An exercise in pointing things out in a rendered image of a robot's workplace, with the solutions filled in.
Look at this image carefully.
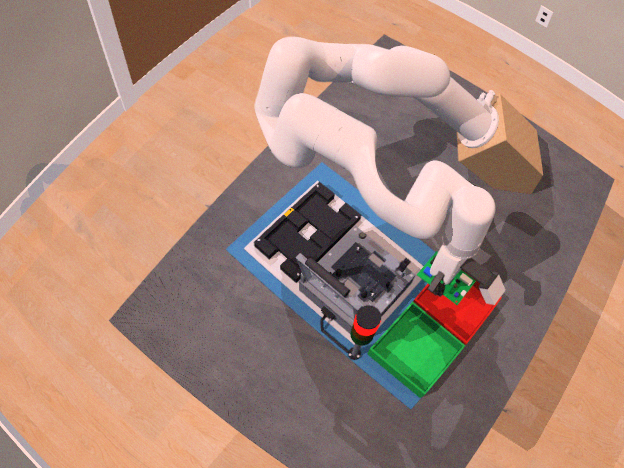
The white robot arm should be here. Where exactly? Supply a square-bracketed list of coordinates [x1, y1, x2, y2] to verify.
[255, 37, 499, 258]

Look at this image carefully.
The red bin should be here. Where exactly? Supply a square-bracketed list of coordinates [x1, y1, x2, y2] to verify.
[413, 281, 502, 345]

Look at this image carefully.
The green circuit board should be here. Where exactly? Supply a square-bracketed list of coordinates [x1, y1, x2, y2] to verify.
[417, 251, 476, 305]

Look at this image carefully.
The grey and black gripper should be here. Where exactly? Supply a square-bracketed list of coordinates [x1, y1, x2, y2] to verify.
[427, 242, 477, 297]

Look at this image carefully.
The green bin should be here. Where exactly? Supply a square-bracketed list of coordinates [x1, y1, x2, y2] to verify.
[367, 301, 465, 398]

